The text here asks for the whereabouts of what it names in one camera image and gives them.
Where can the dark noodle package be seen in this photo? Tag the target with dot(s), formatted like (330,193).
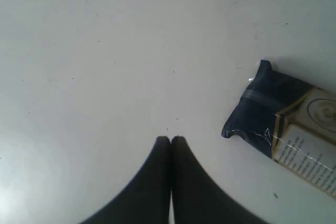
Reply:
(291,122)

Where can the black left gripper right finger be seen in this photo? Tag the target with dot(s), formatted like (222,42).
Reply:
(196,197)

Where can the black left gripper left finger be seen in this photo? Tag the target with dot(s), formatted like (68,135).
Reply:
(146,198)

